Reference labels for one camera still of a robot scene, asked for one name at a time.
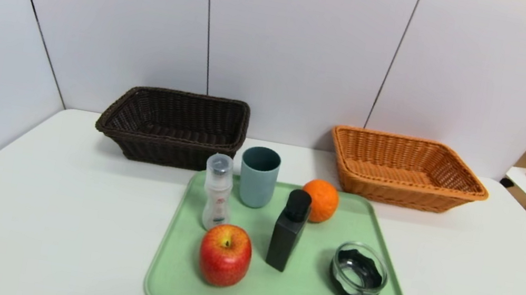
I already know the red apple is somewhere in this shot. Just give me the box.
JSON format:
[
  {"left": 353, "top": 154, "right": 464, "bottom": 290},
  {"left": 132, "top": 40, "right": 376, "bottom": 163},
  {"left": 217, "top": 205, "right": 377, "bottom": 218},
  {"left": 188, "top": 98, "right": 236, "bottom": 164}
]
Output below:
[{"left": 194, "top": 220, "right": 257, "bottom": 292}]

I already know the light green plastic tray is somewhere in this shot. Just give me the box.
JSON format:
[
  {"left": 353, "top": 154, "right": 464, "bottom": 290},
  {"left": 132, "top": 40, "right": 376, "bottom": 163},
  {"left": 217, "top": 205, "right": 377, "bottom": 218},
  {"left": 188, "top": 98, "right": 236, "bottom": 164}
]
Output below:
[{"left": 142, "top": 162, "right": 434, "bottom": 295}]

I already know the orange wicker basket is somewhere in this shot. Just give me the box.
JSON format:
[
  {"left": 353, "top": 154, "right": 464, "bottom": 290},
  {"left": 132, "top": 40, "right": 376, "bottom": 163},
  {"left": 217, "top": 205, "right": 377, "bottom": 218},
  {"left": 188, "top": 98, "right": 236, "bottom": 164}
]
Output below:
[{"left": 322, "top": 123, "right": 496, "bottom": 221}]

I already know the dark brown wicker basket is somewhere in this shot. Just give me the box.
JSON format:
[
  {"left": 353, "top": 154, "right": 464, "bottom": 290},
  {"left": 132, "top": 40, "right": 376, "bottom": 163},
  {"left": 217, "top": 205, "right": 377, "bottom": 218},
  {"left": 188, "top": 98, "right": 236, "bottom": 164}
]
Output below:
[{"left": 91, "top": 78, "right": 253, "bottom": 178}]

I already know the orange fruit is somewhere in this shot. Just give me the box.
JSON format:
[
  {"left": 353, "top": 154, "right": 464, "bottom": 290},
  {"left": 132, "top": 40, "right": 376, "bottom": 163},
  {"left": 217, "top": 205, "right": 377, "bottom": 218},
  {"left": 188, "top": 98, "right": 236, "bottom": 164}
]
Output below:
[{"left": 297, "top": 176, "right": 343, "bottom": 227}]

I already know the black rectangular bottle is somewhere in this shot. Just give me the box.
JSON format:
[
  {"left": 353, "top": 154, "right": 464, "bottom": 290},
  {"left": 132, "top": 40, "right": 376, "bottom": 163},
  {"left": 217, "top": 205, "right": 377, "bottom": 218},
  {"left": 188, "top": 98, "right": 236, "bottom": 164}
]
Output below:
[{"left": 264, "top": 186, "right": 314, "bottom": 276}]

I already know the glass jar with black handle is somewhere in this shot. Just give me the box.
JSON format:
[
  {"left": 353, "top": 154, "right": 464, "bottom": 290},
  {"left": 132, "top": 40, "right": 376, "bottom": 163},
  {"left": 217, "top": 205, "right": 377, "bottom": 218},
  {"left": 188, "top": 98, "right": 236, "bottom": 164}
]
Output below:
[{"left": 325, "top": 238, "right": 394, "bottom": 295}]

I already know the clear white spray bottle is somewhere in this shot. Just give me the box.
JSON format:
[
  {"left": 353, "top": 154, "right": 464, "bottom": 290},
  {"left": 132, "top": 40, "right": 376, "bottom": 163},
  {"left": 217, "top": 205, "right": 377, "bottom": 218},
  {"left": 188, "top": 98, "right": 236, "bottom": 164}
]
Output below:
[{"left": 196, "top": 152, "right": 241, "bottom": 234}]

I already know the blue-grey plastic cup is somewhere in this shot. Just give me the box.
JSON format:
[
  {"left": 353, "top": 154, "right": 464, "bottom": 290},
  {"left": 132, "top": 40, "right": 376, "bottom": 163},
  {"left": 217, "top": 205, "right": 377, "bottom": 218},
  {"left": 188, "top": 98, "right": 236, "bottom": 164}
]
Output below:
[{"left": 234, "top": 144, "right": 283, "bottom": 212}]

